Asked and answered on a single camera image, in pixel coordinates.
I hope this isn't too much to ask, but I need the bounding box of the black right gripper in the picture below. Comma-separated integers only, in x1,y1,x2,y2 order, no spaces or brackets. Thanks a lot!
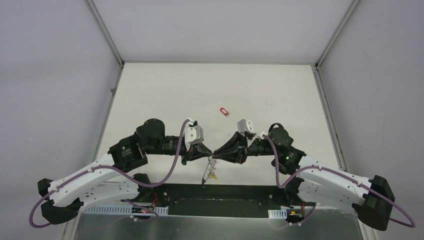
212,131,279,165

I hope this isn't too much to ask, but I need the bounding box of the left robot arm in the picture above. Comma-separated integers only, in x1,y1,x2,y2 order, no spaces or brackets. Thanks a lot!
29,118,213,228

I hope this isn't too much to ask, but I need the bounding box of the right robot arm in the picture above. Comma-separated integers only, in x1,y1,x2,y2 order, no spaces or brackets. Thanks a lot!
213,119,395,231

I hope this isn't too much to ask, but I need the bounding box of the red key tag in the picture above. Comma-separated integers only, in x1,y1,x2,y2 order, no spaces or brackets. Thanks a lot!
219,107,230,117

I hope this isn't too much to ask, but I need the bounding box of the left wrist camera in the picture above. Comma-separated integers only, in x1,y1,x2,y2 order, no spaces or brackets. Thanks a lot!
184,121,204,147

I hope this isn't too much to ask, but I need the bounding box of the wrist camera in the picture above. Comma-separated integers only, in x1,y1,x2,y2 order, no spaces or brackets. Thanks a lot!
184,121,204,147
237,119,256,138

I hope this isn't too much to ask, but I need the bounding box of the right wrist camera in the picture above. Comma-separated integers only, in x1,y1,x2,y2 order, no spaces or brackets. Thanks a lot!
237,119,256,138

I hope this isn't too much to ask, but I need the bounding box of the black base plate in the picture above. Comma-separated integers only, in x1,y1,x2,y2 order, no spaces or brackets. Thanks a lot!
145,183,317,220

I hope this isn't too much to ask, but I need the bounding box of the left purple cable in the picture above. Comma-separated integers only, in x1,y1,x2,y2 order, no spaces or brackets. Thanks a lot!
29,119,193,229

